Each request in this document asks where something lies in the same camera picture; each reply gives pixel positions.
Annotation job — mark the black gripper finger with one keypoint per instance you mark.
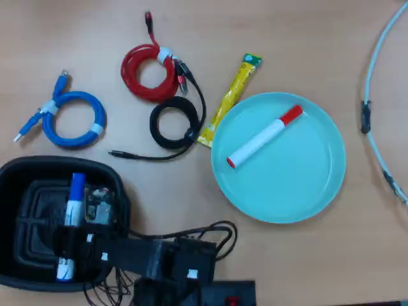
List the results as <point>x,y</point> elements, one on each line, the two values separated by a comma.
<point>68,242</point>

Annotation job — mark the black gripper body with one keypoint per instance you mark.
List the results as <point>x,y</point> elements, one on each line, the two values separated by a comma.
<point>127,253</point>

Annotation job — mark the blue marker pen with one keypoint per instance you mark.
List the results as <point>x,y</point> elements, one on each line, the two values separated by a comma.
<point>75,204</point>

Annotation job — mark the black plastic tray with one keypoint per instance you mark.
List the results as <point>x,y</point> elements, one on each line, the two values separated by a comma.
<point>19,178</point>

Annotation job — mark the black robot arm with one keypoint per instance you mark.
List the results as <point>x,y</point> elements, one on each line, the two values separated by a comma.
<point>191,258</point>

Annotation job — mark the red marker pen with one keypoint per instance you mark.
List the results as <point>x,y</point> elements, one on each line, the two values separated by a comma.
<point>261,140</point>

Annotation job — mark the teal round plate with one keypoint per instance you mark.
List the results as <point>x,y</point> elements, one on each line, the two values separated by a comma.
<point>287,185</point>

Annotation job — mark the yellow stick packet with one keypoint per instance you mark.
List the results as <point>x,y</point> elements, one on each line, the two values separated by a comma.
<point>236,86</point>

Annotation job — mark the small black tape wrap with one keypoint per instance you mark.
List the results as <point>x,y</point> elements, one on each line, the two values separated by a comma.
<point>389,180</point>

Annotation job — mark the large black tape wrap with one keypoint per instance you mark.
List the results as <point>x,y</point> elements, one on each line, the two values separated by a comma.
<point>366,119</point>

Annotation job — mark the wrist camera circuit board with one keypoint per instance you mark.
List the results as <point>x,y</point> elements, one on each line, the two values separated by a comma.
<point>99,207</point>

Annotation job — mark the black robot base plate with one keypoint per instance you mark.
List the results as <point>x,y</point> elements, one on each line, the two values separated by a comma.
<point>236,290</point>

